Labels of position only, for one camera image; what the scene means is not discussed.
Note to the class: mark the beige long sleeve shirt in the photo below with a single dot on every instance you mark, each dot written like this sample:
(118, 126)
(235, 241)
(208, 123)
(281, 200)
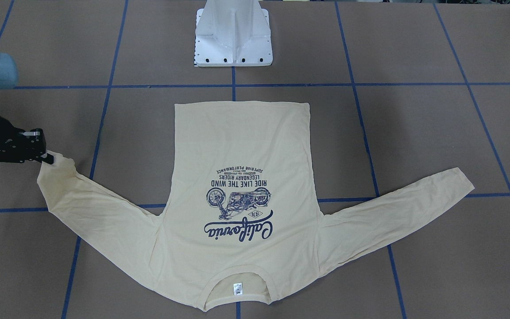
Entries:
(242, 221)

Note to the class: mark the white pedestal column base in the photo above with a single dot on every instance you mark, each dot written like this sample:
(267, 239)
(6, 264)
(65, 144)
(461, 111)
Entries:
(233, 33)

